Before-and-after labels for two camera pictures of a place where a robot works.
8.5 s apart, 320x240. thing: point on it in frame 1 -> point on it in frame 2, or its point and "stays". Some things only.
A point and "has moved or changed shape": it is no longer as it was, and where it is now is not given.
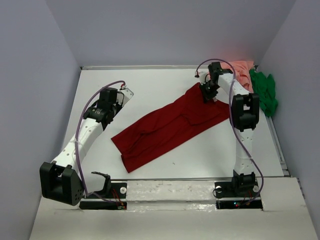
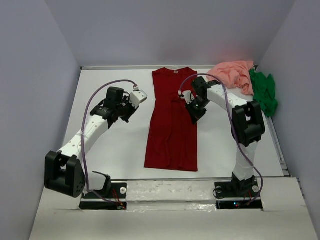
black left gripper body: (116, 108) -> (126, 110)
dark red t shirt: (189, 113) has moved or changed shape
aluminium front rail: (171, 178) stays
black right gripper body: (209, 90) -> (197, 107)
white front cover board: (179, 210) stays
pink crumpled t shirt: (242, 73) stays
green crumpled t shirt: (265, 87) stays
